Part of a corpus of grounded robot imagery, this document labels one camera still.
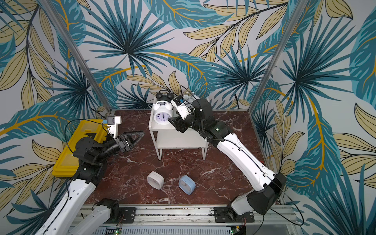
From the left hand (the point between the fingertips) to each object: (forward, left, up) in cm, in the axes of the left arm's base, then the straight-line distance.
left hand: (143, 136), depth 59 cm
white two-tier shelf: (+15, -7, -22) cm, 27 cm away
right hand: (+12, -11, 0) cm, 17 cm away
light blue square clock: (-10, -18, -30) cm, 36 cm away
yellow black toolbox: (-4, +41, -21) cm, 46 cm away
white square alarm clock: (-8, -2, -29) cm, 30 cm away
